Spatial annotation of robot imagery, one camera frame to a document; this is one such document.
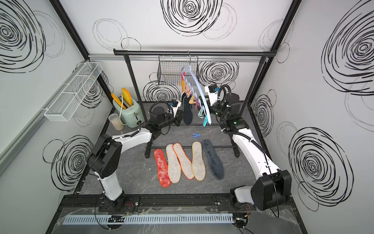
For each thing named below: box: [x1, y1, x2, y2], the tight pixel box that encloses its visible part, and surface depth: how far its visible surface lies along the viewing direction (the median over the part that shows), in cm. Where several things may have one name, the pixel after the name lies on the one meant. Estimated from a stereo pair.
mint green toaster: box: [112, 95, 145, 128], surface depth 98 cm
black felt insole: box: [182, 94, 193, 126], surface depth 83 cm
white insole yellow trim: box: [191, 141, 206, 181], surface depth 88 cm
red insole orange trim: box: [153, 149, 171, 188], surface depth 86 cm
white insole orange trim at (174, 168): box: [166, 143, 182, 184], surface depth 87 cm
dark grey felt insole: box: [202, 139, 225, 181], surface depth 89 cm
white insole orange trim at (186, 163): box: [172, 142, 195, 180], surface depth 89 cm
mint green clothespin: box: [197, 108, 204, 119], surface depth 62 cm
